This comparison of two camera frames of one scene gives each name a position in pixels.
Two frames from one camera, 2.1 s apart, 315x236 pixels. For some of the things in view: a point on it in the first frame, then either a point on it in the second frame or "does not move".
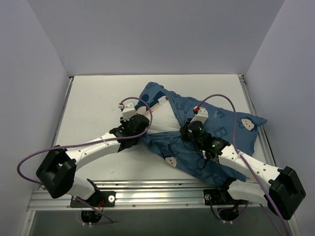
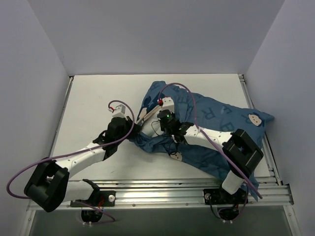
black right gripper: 185,129 -> 162,115
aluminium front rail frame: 144,195 does not move
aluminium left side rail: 71,82 does not move
